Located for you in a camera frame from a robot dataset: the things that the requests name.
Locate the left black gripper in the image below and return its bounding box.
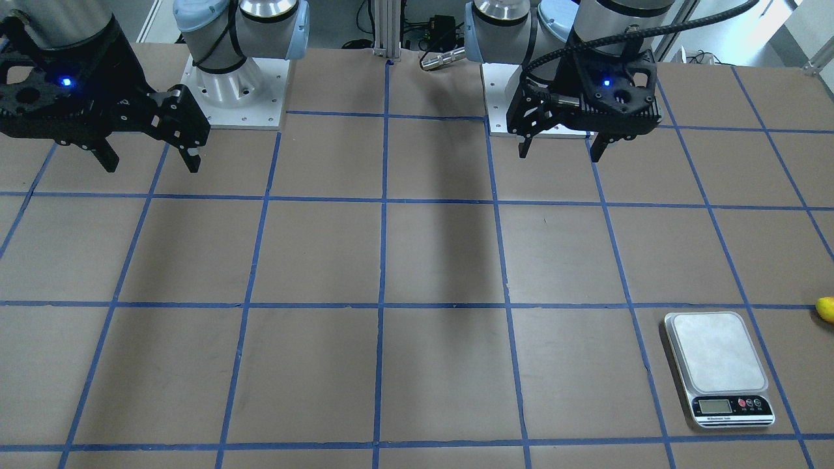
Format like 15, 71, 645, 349
506, 50, 661, 163

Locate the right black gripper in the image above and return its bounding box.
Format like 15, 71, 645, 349
2, 14, 210, 173

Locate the yellow red mango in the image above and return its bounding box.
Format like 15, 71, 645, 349
815, 296, 834, 324

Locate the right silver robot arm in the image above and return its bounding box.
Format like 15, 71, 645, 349
1, 1, 210, 173

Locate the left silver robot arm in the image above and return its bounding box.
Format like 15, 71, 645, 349
463, 1, 672, 162

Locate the black electronics box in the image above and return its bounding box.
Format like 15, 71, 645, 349
425, 15, 457, 51

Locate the silver digital kitchen scale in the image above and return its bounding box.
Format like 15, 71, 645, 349
663, 311, 775, 429

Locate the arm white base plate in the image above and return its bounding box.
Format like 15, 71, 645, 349
181, 57, 294, 131
481, 63, 590, 139

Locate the aluminium frame post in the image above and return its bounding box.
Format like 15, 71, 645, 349
369, 1, 403, 63

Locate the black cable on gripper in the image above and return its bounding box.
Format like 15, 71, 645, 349
525, 0, 760, 74

